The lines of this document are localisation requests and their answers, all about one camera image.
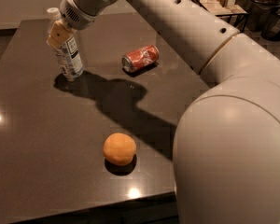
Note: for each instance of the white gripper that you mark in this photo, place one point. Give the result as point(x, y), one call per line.
point(74, 13)

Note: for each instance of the clear plastic water bottle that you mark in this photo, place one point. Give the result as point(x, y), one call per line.
point(67, 54)

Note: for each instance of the black wire napkin holder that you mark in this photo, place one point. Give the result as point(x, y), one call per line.
point(232, 14)

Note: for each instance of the orange fruit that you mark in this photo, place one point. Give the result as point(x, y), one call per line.
point(119, 149)

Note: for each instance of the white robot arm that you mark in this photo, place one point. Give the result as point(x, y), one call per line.
point(227, 144)

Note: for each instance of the red soda can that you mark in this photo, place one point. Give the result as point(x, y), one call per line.
point(139, 59)

